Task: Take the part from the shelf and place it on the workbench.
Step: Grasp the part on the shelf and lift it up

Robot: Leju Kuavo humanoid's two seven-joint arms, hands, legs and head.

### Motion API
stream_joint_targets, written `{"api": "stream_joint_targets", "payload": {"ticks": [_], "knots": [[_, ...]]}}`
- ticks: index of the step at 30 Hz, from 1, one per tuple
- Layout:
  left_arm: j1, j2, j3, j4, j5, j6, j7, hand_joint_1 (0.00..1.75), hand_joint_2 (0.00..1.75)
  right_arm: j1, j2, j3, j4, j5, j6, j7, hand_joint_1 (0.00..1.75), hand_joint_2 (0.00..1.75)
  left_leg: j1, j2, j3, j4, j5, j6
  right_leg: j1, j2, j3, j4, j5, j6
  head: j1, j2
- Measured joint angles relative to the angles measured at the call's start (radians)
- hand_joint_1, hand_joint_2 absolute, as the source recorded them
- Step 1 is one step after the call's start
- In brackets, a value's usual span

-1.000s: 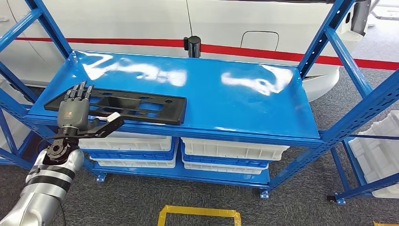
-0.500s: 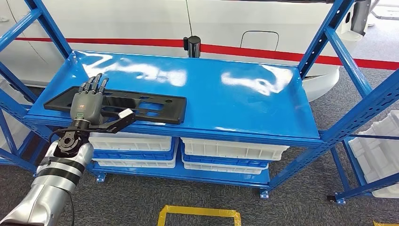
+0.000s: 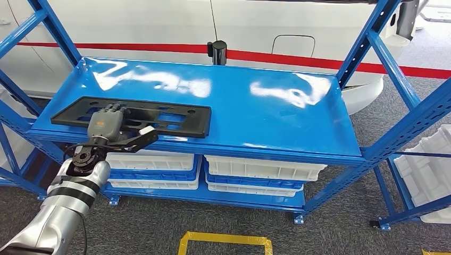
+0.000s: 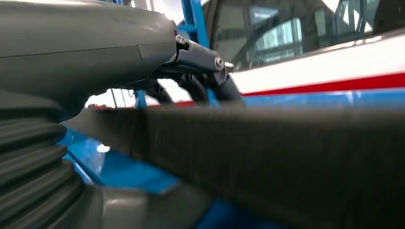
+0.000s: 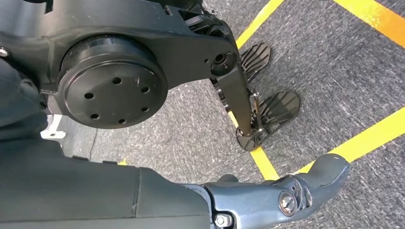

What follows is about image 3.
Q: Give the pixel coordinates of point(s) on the yellow floor tape square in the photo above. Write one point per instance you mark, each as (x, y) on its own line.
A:
(433, 253)

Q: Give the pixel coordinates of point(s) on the blue plastic crate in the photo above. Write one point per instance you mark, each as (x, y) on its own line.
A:
(253, 183)

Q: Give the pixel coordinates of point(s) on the blue metal shelf rack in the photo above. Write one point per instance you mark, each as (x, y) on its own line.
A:
(405, 214)
(246, 116)

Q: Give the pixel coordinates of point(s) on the white car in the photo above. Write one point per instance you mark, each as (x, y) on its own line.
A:
(141, 21)

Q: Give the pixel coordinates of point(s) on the dark grey bumper panel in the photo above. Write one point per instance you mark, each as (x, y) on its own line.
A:
(407, 21)

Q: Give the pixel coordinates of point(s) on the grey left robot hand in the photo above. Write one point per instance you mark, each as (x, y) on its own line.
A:
(104, 125)

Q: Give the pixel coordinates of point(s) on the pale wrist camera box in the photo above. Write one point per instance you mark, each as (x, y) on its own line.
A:
(148, 130)

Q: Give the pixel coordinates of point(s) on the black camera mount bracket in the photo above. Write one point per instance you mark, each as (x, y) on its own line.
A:
(134, 142)

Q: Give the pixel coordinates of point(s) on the black stanchion post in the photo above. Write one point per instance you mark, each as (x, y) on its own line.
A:
(218, 52)

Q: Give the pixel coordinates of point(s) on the black plastic plate bracket part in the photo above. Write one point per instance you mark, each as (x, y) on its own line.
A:
(197, 123)

